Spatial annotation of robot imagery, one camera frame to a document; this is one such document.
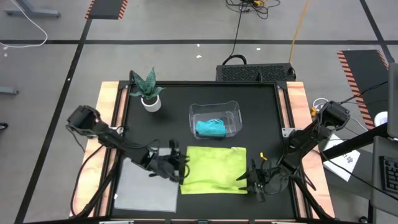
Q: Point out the grey desk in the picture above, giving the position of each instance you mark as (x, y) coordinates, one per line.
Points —
(385, 146)

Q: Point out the yellow plug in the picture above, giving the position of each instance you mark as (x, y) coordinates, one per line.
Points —
(314, 111)

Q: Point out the black diagonal bar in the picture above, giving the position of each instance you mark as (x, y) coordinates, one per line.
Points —
(354, 143)

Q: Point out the yellow-green microfiber towel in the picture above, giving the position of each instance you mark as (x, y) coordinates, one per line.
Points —
(214, 169)

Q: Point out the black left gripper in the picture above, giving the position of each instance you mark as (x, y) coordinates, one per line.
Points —
(168, 166)

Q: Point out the black perforated computer case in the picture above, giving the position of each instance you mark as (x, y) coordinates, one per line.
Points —
(255, 73)

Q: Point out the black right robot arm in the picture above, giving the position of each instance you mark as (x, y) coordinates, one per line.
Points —
(308, 137)

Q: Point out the grey microfiber towel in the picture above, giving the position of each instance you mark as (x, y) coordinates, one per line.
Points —
(143, 193)

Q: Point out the yellow tag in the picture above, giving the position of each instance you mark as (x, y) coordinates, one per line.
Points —
(263, 156)

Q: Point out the clear plastic bin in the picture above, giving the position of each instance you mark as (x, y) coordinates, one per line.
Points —
(199, 109)

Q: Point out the hazard-striped black mat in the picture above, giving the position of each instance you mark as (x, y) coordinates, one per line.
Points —
(362, 74)
(107, 8)

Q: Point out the black keyboard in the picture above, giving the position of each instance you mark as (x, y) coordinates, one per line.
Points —
(390, 174)

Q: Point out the green snake plant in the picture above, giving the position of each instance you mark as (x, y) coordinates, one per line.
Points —
(146, 87)

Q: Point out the grey monitor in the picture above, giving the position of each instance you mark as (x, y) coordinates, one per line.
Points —
(393, 99)

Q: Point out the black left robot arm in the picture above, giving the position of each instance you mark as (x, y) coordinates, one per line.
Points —
(118, 141)

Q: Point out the teal microfiber towel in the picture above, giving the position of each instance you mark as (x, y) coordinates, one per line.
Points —
(211, 128)

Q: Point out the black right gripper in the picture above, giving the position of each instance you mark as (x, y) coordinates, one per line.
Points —
(258, 183)

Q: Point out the white cup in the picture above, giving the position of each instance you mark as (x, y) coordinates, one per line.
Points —
(382, 119)

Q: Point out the white plant pot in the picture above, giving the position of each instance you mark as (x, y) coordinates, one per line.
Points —
(151, 107)

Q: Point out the grey desk foot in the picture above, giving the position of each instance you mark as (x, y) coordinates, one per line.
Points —
(9, 91)
(31, 13)

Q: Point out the white paper sheet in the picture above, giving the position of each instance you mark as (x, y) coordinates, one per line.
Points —
(342, 165)

